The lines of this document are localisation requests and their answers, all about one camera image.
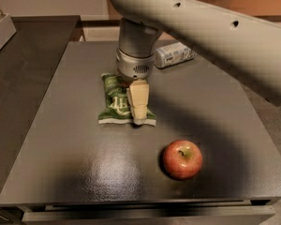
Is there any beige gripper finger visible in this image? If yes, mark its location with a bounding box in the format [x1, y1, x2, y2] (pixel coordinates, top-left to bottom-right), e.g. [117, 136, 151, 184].
[126, 80, 149, 125]

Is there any green jalapeno chip bag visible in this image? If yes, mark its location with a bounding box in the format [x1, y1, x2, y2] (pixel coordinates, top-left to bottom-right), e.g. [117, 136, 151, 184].
[97, 72, 157, 127]

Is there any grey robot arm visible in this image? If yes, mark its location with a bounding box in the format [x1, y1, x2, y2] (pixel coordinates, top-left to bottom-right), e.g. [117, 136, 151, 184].
[111, 0, 281, 107]

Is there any clear plastic water bottle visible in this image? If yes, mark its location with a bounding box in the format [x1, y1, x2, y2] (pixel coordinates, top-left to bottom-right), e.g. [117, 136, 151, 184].
[155, 42, 197, 68]

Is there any red apple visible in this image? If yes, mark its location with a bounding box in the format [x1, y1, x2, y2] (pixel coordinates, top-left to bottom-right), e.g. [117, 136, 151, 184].
[163, 140, 202, 180]

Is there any dark side table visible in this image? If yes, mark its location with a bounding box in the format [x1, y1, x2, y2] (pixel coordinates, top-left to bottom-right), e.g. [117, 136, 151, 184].
[0, 15, 81, 193]

